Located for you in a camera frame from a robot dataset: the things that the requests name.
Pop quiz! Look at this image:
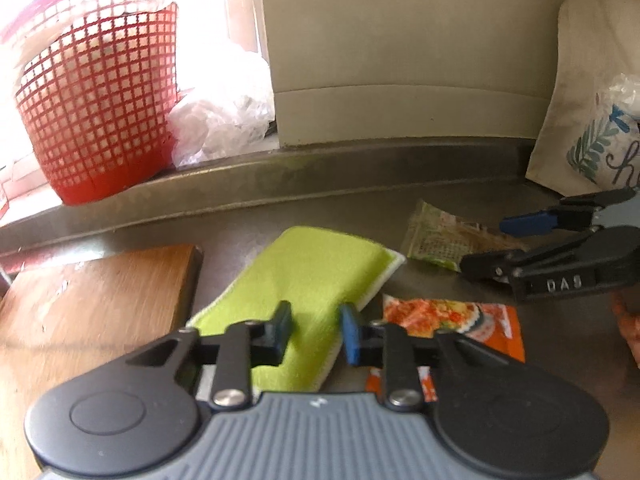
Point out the white crumpled plastic bag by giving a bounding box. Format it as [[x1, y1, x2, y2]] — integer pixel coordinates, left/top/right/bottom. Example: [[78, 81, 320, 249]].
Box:
[[167, 42, 276, 168]]

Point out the printed cloth bag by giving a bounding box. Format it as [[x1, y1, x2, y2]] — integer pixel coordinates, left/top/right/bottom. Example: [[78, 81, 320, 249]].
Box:
[[525, 0, 640, 196]]

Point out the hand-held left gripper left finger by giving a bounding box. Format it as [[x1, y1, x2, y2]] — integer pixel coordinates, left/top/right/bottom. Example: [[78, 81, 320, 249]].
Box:
[[129, 300, 293, 408]]

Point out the lime green cleaning pad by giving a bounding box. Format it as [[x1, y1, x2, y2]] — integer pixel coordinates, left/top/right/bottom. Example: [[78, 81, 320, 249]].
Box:
[[186, 226, 406, 393]]

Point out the clear packet with green edge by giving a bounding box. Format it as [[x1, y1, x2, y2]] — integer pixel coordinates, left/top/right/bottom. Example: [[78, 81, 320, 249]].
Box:
[[406, 199, 528, 273]]

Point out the wooden cutting board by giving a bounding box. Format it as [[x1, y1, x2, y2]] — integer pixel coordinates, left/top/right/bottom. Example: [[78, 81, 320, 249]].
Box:
[[0, 244, 205, 461]]

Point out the clear crinkled plastic film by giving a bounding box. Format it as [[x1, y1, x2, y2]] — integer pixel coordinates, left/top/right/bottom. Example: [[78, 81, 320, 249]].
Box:
[[595, 72, 640, 126]]

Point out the person's right hand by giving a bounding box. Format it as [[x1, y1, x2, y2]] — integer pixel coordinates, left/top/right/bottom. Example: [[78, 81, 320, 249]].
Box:
[[614, 292, 640, 368]]

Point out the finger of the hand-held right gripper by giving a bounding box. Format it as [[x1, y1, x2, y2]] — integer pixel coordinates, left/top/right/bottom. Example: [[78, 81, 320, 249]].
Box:
[[499, 187, 637, 237], [459, 227, 627, 287]]

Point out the red plastic mesh basket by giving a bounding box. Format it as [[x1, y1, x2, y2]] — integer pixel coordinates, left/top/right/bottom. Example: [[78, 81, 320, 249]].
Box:
[[0, 0, 181, 206]]

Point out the orange noodle packet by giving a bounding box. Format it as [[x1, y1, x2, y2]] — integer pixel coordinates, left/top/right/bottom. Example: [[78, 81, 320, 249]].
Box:
[[365, 294, 527, 403]]

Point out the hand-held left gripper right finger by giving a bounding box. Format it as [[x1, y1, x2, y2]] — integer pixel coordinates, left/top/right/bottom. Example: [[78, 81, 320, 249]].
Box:
[[339, 302, 506, 408]]

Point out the cream glossy appliance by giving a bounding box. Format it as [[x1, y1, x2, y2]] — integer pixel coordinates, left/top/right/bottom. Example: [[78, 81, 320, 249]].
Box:
[[255, 0, 616, 150]]

